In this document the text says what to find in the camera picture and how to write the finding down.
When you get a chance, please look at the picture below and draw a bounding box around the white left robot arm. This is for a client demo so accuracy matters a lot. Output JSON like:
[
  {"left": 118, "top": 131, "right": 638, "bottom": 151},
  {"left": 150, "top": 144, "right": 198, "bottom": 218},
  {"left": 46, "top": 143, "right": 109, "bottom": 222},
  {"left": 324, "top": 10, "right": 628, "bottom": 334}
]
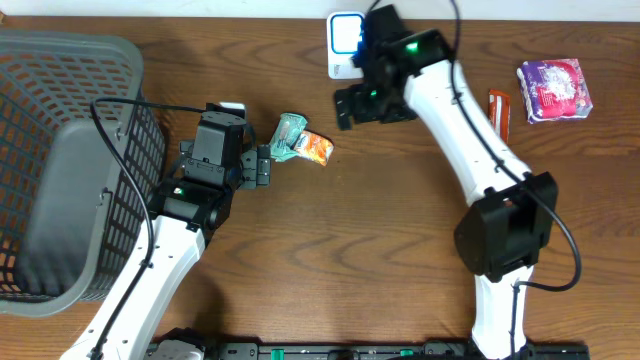
[{"left": 63, "top": 102, "right": 270, "bottom": 359}]

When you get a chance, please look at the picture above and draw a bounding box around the grey plastic basket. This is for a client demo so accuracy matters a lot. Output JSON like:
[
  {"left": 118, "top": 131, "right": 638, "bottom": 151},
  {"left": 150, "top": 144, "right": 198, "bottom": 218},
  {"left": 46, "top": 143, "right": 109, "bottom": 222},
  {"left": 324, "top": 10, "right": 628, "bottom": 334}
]
[{"left": 1, "top": 30, "right": 166, "bottom": 317}]

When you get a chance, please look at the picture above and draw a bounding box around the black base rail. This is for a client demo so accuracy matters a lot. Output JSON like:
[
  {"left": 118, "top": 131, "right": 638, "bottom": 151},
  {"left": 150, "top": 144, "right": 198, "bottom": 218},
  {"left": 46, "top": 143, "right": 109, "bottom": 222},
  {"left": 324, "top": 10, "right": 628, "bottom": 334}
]
[{"left": 144, "top": 327, "right": 591, "bottom": 360}]

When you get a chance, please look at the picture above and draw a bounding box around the long orange red snack bag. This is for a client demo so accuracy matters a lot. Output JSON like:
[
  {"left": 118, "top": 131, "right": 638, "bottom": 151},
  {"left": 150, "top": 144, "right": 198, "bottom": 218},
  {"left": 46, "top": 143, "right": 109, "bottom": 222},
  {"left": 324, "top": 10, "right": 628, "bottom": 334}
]
[{"left": 488, "top": 89, "right": 511, "bottom": 143}]

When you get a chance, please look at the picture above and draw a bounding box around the white barcode scanner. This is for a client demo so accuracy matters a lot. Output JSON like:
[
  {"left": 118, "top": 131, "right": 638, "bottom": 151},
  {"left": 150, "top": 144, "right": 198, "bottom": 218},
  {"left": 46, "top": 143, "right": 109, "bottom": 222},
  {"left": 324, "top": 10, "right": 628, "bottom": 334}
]
[{"left": 326, "top": 11, "right": 364, "bottom": 80}]

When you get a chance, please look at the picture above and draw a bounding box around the green snack packet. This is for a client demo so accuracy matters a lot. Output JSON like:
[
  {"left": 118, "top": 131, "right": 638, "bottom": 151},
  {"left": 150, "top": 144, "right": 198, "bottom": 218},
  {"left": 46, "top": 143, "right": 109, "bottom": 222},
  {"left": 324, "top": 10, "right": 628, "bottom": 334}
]
[{"left": 269, "top": 112, "right": 307, "bottom": 162}]

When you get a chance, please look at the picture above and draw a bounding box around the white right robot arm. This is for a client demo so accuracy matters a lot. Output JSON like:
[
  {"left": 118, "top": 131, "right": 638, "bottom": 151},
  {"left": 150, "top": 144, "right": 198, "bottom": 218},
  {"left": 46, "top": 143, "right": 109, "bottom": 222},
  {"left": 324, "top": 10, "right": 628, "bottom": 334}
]
[{"left": 328, "top": 5, "right": 558, "bottom": 359}]

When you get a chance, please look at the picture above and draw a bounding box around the red purple tissue pack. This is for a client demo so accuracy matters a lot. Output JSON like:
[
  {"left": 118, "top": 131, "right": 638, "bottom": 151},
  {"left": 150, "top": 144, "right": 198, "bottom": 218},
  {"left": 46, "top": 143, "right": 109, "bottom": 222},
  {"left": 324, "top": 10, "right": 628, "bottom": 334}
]
[{"left": 516, "top": 58, "right": 593, "bottom": 124}]

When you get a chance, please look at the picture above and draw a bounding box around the small orange snack packet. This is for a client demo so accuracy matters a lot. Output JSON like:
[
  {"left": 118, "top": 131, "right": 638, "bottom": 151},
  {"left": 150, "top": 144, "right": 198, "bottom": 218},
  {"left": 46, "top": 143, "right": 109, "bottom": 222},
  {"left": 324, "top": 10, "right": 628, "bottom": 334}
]
[{"left": 293, "top": 130, "right": 334, "bottom": 166}]

